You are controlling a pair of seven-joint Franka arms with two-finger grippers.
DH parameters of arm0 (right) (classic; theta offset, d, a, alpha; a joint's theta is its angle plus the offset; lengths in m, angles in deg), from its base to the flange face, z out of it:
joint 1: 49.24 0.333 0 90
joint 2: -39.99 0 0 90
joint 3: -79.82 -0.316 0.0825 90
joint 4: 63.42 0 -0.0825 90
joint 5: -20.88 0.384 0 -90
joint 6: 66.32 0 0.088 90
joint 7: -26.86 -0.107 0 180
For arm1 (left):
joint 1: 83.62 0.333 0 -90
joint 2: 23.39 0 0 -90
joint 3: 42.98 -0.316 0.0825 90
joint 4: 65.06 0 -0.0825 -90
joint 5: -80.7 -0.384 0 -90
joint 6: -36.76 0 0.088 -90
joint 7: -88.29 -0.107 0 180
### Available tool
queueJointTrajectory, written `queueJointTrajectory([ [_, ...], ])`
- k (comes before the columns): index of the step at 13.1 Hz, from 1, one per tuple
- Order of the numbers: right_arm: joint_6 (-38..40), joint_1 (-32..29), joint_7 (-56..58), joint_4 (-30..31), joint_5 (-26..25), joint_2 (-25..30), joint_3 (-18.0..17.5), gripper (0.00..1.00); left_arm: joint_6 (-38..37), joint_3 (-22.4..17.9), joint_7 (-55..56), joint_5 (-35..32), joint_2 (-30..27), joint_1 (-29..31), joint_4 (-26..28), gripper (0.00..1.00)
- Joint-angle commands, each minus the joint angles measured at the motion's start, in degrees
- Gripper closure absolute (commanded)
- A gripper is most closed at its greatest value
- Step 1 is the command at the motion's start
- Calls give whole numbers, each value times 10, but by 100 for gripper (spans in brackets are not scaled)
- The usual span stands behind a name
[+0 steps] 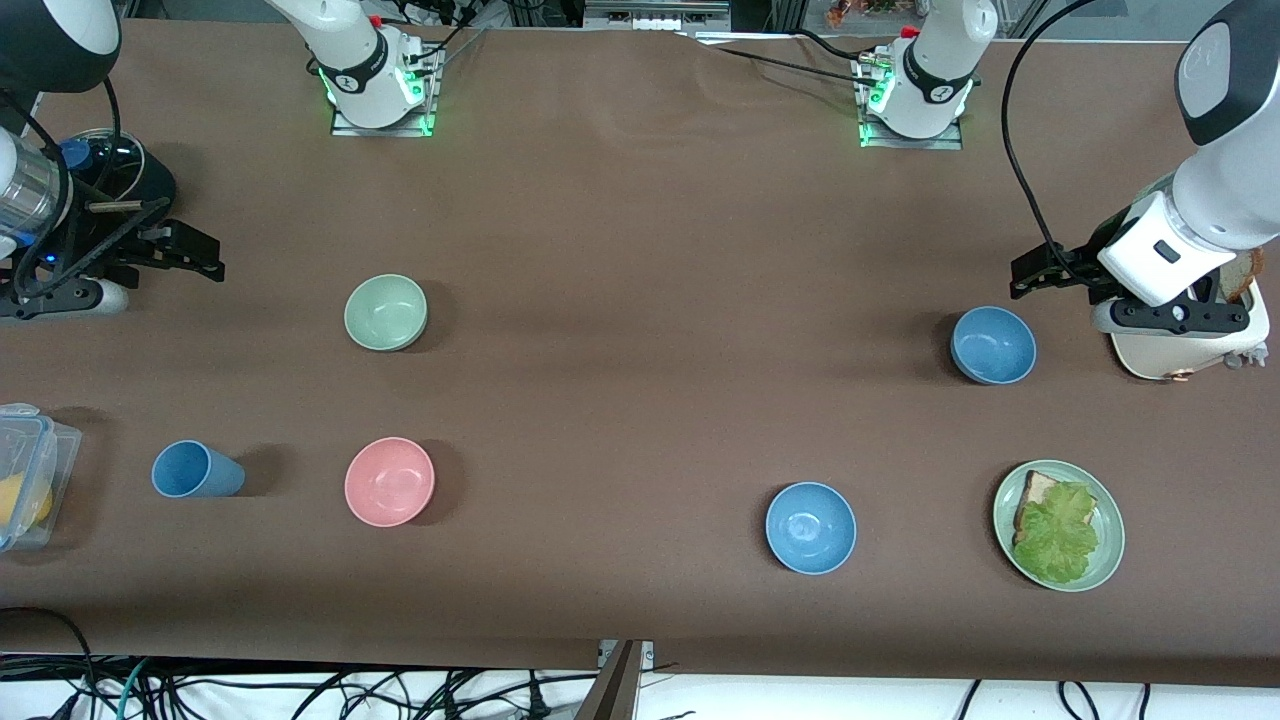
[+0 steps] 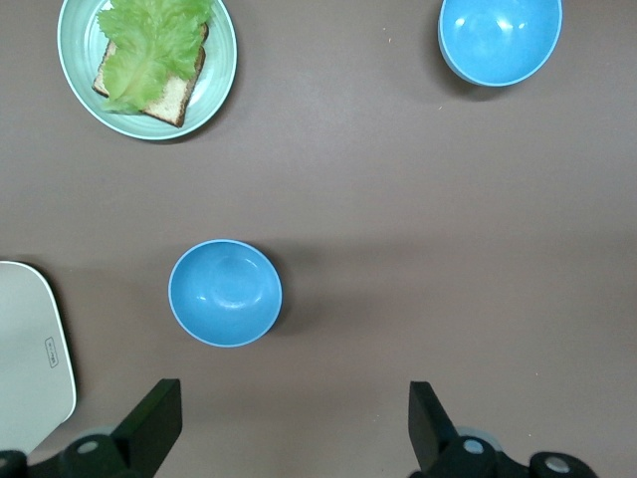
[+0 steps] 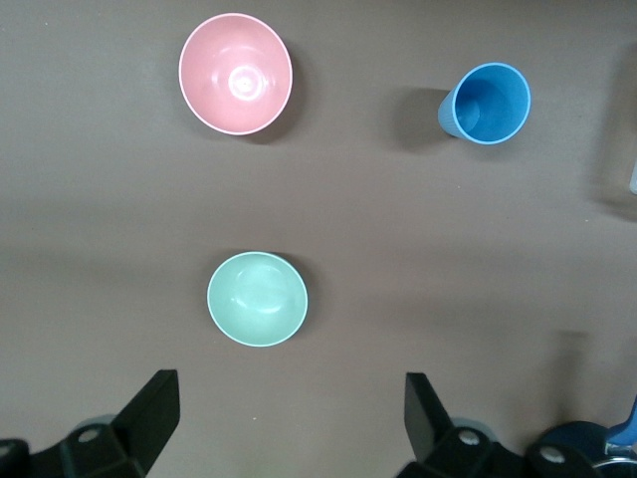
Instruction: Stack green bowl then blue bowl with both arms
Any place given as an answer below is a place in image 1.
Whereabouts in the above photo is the white bread slice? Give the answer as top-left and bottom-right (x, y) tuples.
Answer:
(1013, 470), (1099, 546)

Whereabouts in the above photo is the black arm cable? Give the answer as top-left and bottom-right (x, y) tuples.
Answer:
(1002, 0), (1101, 279)
(0, 78), (151, 301)

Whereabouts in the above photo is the teal floor cable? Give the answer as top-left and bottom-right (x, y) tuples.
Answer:
(116, 657), (153, 720)

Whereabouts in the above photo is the clear plastic container blue rim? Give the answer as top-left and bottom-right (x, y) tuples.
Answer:
(0, 403), (83, 553)

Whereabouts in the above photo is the aluminium frame post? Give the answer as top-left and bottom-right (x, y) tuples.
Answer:
(575, 640), (656, 720)

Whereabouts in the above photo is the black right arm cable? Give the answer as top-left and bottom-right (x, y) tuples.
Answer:
(0, 78), (151, 301)

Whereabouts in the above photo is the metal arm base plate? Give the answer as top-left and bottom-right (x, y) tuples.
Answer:
(858, 55), (966, 151)
(330, 68), (439, 138)

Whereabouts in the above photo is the grey electronics box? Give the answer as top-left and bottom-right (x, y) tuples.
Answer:
(583, 0), (733, 34)

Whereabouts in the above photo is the pink bowl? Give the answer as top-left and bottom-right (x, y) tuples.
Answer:
(344, 437), (437, 528)

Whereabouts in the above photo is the green bowl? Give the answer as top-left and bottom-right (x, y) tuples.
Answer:
(343, 274), (429, 353)

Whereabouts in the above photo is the black pot blue handle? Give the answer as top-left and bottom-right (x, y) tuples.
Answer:
(95, 140), (178, 233)

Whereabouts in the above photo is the yellow fruit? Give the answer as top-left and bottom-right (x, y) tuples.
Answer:
(0, 472), (54, 531)

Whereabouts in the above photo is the white toaster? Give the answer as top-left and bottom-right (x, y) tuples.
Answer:
(1110, 250), (1272, 382)

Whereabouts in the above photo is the green lettuce leaf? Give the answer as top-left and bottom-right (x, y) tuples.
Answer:
(1012, 482), (1101, 586)

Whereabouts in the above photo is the blue bowl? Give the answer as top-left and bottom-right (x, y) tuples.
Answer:
(950, 306), (1038, 386)
(765, 482), (858, 576)

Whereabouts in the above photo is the brown table cover sheet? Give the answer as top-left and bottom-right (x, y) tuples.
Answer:
(0, 18), (1280, 691)

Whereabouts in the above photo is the black table cable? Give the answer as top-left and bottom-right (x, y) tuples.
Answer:
(690, 28), (891, 86)

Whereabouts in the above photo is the brown crust bread slice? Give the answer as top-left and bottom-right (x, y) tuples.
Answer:
(1218, 250), (1264, 304)

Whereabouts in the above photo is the green plate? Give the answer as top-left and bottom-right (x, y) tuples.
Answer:
(992, 460), (1126, 593)

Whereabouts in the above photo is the blue cup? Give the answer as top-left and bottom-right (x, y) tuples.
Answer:
(151, 440), (246, 499)

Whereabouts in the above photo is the glass lid blue knob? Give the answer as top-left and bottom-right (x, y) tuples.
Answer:
(50, 128), (147, 206)

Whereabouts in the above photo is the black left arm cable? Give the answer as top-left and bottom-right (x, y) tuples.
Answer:
(1002, 0), (1101, 279)

